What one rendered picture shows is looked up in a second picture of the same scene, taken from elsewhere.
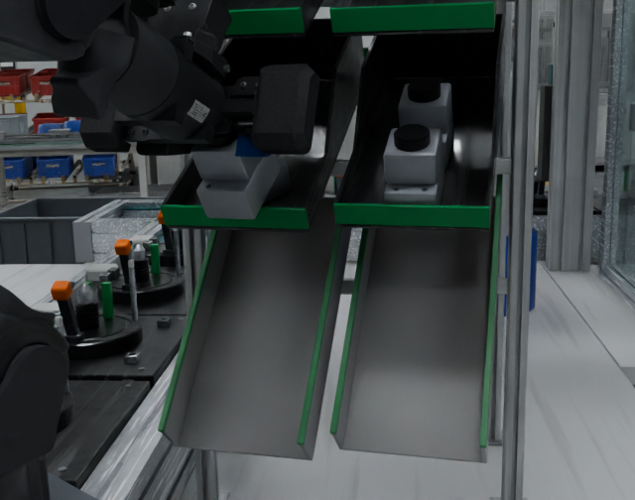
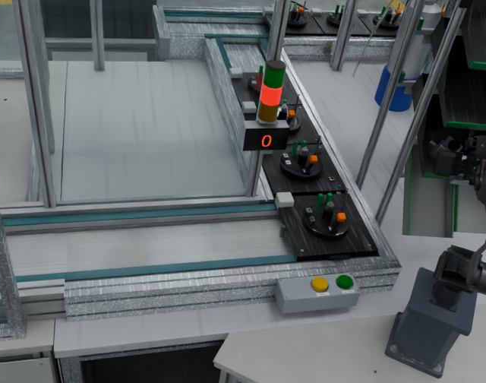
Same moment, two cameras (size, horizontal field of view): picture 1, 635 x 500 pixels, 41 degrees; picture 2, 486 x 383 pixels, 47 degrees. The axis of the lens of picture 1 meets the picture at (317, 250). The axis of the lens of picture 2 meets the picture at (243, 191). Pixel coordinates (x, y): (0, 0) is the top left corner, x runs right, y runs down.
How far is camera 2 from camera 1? 126 cm
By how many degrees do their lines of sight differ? 34
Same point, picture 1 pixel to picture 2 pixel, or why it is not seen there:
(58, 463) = (364, 242)
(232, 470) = not seen: hidden behind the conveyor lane
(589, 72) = not seen: outside the picture
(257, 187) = not seen: hidden behind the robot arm
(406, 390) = (467, 212)
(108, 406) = (350, 210)
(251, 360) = (422, 204)
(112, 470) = (378, 242)
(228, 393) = (417, 216)
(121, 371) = (333, 188)
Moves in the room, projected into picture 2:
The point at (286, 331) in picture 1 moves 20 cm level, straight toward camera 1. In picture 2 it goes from (432, 194) to (474, 244)
